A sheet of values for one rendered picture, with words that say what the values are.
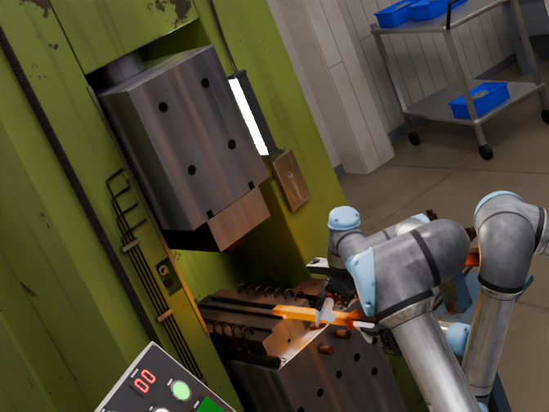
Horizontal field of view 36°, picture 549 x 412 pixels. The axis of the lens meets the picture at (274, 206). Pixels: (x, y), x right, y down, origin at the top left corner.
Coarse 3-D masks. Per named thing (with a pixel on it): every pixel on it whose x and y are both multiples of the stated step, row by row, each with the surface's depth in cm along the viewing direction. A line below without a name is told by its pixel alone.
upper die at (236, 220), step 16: (256, 192) 236; (224, 208) 229; (240, 208) 232; (256, 208) 236; (208, 224) 225; (224, 224) 228; (240, 224) 232; (256, 224) 236; (176, 240) 241; (192, 240) 235; (208, 240) 229; (224, 240) 228
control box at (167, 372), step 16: (144, 352) 207; (160, 352) 210; (128, 368) 209; (144, 368) 203; (160, 368) 207; (176, 368) 210; (128, 384) 198; (160, 384) 203; (192, 384) 209; (112, 400) 192; (128, 400) 195; (144, 400) 198; (160, 400) 200; (176, 400) 203; (192, 400) 206
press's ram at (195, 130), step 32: (160, 64) 231; (192, 64) 222; (96, 96) 221; (128, 96) 210; (160, 96) 216; (192, 96) 222; (224, 96) 229; (128, 128) 218; (160, 128) 216; (192, 128) 222; (224, 128) 229; (128, 160) 226; (160, 160) 216; (192, 160) 222; (224, 160) 228; (256, 160) 236; (160, 192) 223; (192, 192) 222; (224, 192) 228; (160, 224) 232; (192, 224) 222
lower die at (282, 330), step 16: (208, 304) 269; (272, 304) 251; (288, 304) 249; (304, 304) 247; (224, 320) 256; (240, 320) 252; (256, 320) 248; (272, 320) 244; (288, 320) 243; (304, 320) 247; (240, 336) 245; (256, 336) 241; (272, 336) 239; (288, 336) 243; (272, 352) 239
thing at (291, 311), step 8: (280, 312) 244; (288, 312) 241; (296, 312) 238; (304, 312) 236; (312, 312) 234; (336, 312) 229; (344, 312) 227; (352, 312) 224; (312, 320) 234; (336, 320) 227; (344, 320) 222; (352, 320) 223; (360, 320) 219; (368, 320) 217; (376, 320) 215; (352, 328) 223
